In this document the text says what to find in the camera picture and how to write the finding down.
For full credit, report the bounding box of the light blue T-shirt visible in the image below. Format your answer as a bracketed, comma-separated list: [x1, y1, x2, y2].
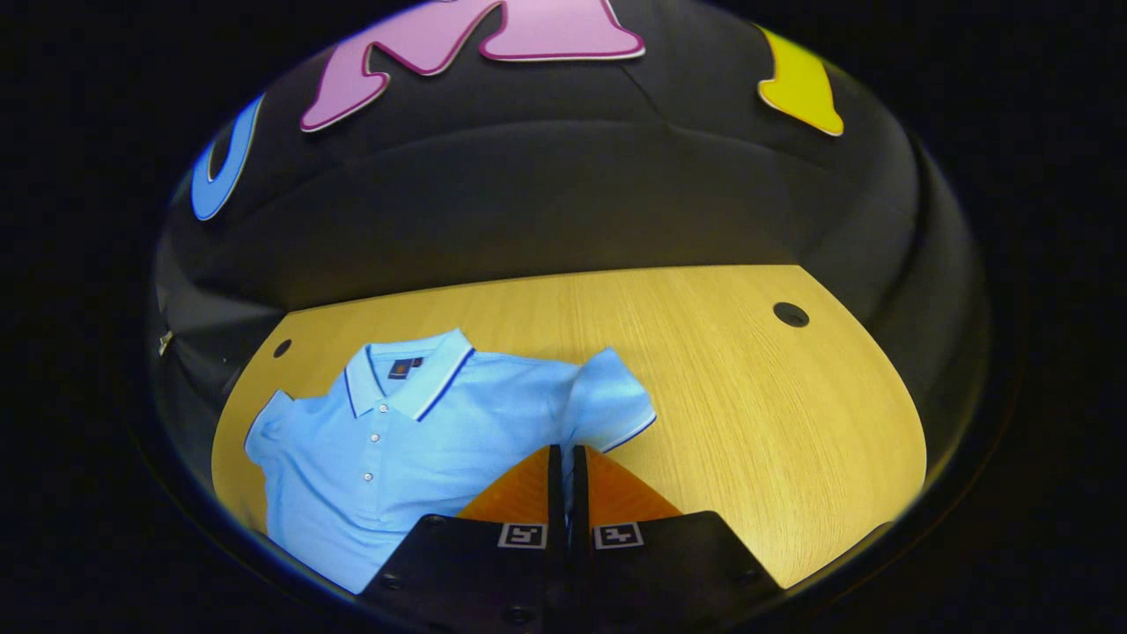
[244, 328, 659, 595]

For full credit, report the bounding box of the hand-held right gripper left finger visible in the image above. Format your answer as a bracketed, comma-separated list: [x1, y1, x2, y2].
[357, 445, 566, 634]

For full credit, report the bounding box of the black backdrop cloth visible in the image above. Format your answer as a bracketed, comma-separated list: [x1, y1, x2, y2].
[145, 0, 996, 529]

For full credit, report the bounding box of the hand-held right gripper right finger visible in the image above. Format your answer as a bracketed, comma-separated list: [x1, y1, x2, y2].
[571, 445, 784, 634]

